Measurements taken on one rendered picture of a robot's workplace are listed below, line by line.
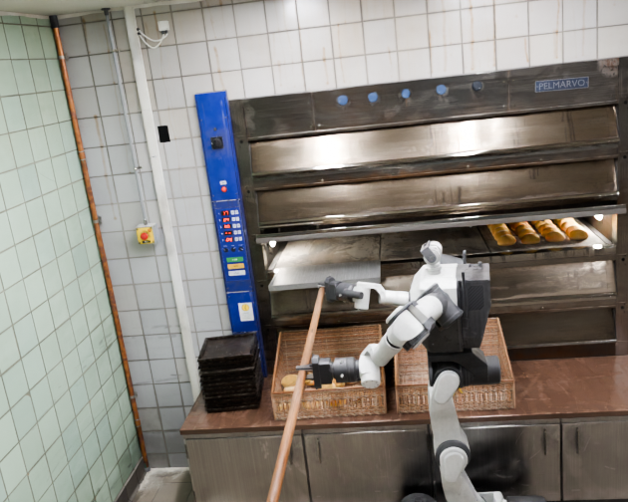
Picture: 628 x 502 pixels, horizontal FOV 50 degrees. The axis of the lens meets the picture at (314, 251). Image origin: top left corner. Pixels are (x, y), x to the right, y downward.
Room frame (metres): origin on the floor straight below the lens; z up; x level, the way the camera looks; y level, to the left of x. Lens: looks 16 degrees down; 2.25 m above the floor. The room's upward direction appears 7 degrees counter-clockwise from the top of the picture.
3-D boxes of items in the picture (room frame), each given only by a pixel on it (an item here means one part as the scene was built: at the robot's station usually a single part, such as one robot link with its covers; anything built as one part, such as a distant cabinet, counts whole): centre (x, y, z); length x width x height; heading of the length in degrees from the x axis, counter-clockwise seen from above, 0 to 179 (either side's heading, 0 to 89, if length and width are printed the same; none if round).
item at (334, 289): (2.96, -0.09, 1.20); 0.12 x 0.10 x 0.13; 48
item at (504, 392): (3.04, -0.61, 0.72); 0.56 x 0.49 x 0.28; 82
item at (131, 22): (3.48, 0.76, 1.45); 0.05 x 0.02 x 2.30; 82
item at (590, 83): (3.34, -0.63, 1.99); 1.80 x 0.08 x 0.21; 82
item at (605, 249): (3.33, -0.63, 1.16); 1.80 x 0.06 x 0.04; 82
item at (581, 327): (3.31, -0.62, 0.76); 1.79 x 0.11 x 0.19; 82
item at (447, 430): (2.45, -0.47, 0.78); 0.18 x 0.15 x 0.47; 173
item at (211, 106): (4.37, 0.29, 1.07); 1.93 x 0.16 x 2.15; 172
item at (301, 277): (3.27, -0.05, 1.19); 0.55 x 0.36 x 0.03; 83
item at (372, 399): (3.12, -0.01, 0.72); 0.56 x 0.49 x 0.28; 84
